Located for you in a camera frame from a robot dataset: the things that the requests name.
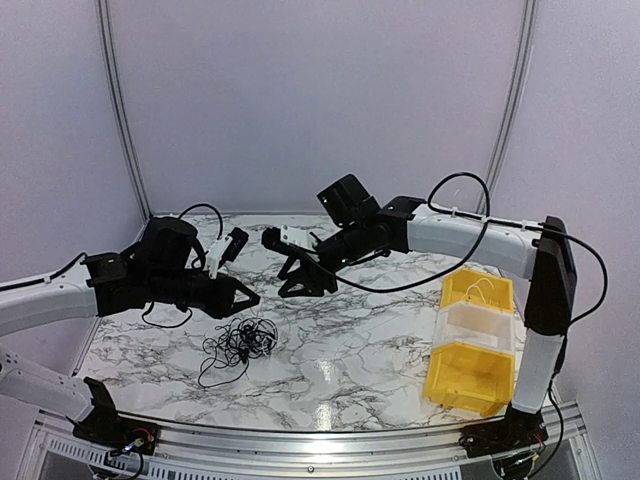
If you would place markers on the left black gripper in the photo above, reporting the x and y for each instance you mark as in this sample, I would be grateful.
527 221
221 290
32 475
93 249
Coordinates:
222 305

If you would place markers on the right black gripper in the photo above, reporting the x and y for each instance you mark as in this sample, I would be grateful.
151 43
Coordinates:
313 279

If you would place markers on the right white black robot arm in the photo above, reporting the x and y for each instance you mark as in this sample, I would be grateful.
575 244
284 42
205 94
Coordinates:
538 252

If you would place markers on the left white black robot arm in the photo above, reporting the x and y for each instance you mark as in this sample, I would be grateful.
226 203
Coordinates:
168 265

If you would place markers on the far yellow storage bin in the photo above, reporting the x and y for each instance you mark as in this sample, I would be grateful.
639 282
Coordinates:
479 289

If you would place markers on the yellow storage bin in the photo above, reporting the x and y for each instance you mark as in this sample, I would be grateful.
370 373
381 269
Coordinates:
479 289
470 378

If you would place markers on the clear plastic storage bin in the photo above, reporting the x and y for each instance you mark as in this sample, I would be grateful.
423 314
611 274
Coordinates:
475 325

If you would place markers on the near yellow storage bin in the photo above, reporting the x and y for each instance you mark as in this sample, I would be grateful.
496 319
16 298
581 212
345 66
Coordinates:
470 378

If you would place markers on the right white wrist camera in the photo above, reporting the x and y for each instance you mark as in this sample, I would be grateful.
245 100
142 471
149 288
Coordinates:
287 240

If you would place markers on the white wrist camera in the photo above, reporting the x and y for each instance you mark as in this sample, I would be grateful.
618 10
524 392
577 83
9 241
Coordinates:
287 240
224 250

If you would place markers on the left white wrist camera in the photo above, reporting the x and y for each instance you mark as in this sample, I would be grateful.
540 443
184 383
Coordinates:
224 250

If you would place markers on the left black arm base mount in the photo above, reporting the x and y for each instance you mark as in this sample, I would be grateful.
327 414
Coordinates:
117 434

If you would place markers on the aluminium front frame rail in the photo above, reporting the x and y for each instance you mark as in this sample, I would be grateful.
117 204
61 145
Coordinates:
184 451

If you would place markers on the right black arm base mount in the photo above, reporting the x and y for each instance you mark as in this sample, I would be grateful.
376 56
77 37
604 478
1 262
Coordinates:
502 436

